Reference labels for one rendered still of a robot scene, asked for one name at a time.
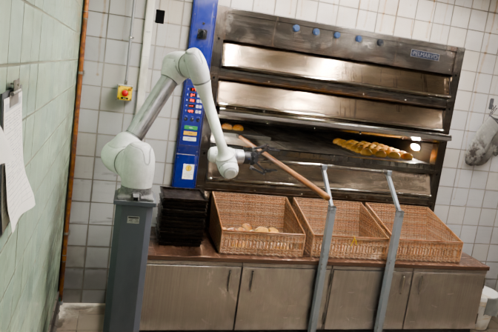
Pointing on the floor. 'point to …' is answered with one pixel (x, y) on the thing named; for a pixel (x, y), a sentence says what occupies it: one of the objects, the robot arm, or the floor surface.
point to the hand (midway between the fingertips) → (276, 160)
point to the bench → (302, 293)
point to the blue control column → (207, 3)
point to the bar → (331, 236)
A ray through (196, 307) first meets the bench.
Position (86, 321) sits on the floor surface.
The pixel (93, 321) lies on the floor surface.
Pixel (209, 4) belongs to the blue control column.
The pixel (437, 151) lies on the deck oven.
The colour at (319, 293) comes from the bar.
